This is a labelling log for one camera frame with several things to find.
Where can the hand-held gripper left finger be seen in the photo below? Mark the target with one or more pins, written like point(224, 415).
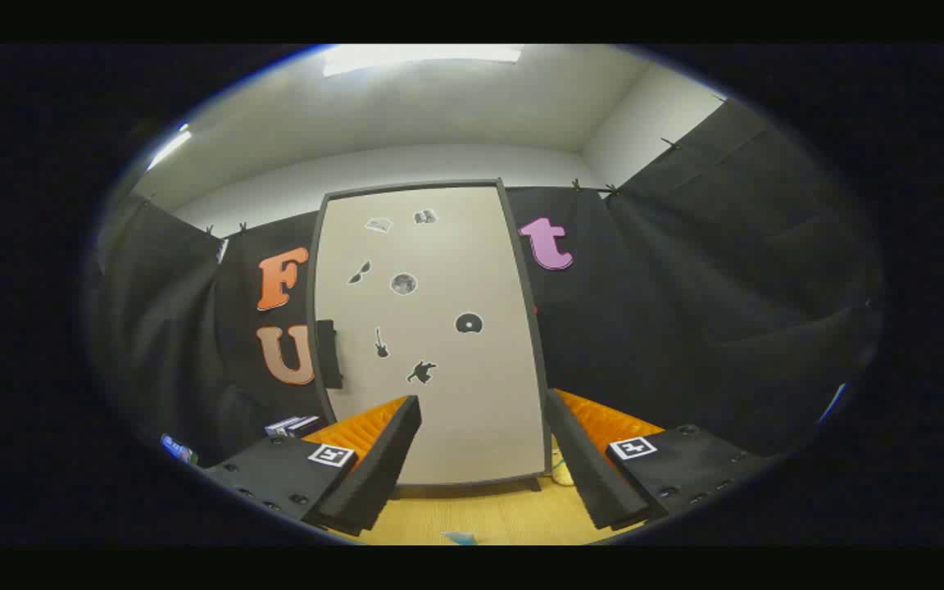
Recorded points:
point(382, 467)

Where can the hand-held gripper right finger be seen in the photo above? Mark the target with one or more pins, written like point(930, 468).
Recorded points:
point(583, 467)

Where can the white and blue tube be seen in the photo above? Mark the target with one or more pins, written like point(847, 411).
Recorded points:
point(460, 537)

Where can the yellow plush toy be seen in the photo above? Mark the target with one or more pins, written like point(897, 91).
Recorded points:
point(562, 474)

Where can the dark grey cabinet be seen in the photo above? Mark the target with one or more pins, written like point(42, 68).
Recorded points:
point(472, 484)

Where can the smartphone with lit screen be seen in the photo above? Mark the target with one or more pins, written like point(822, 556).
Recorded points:
point(177, 449)

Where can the black backdrop cloth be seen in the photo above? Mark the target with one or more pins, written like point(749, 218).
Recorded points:
point(685, 287)

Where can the small ceiling light panel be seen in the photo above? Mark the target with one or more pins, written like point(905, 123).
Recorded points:
point(169, 149)

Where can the large ceiling light panel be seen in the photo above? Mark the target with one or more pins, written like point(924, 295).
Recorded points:
point(423, 57)

